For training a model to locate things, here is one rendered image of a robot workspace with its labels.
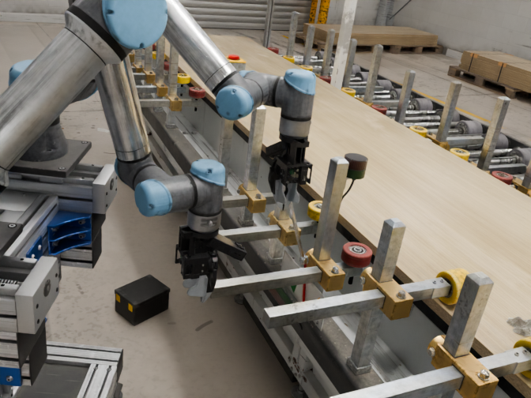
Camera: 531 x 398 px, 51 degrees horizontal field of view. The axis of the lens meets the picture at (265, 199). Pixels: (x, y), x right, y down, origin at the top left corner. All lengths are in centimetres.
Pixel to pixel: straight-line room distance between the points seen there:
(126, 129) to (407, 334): 92
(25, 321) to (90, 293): 166
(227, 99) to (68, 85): 38
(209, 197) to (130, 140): 20
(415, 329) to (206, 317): 131
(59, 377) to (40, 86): 132
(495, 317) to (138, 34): 100
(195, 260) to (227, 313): 144
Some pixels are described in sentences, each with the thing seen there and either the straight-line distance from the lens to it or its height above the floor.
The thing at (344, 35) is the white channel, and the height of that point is 118.
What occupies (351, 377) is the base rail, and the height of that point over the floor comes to 70.
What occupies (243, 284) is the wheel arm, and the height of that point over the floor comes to 86.
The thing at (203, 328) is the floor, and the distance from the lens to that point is 261.
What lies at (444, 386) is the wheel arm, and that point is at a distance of 111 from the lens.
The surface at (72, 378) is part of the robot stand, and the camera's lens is 209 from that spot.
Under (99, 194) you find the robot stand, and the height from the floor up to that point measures 96.
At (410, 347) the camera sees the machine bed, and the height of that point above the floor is 68.
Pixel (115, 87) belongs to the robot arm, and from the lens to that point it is 116.
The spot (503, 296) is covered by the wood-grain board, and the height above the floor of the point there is 90.
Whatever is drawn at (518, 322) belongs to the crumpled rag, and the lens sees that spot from 144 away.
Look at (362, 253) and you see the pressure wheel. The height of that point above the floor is 91.
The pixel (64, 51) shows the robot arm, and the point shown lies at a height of 143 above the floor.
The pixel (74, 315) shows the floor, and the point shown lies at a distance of 269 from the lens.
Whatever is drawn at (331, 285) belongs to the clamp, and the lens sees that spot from 148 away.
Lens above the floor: 165
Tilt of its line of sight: 26 degrees down
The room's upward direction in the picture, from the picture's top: 8 degrees clockwise
